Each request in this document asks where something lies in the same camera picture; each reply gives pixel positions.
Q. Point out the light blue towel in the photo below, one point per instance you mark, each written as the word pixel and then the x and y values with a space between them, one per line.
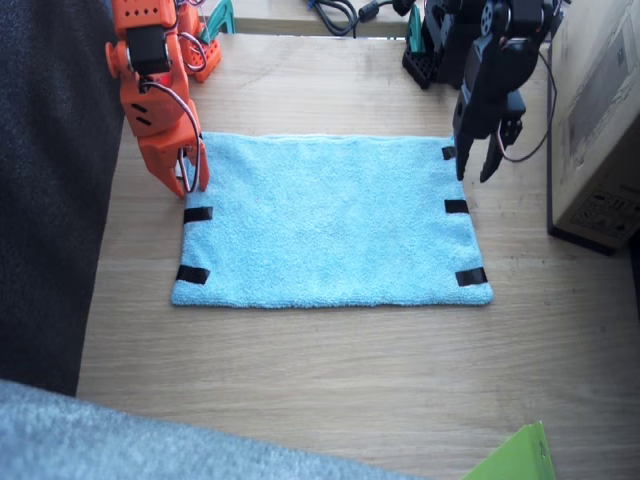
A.
pixel 330 225

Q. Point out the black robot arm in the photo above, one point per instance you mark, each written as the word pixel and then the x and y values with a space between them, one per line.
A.
pixel 475 35

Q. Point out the green clamp at black arm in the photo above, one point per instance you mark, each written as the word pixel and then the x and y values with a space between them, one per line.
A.
pixel 415 32

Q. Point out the brown cardboard box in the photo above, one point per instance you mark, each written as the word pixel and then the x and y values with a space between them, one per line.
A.
pixel 595 125

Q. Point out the dark grey fabric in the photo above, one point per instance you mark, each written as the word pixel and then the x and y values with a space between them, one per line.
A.
pixel 50 200

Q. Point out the light grey fuzzy fabric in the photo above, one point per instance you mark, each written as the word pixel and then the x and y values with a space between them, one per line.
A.
pixel 125 445

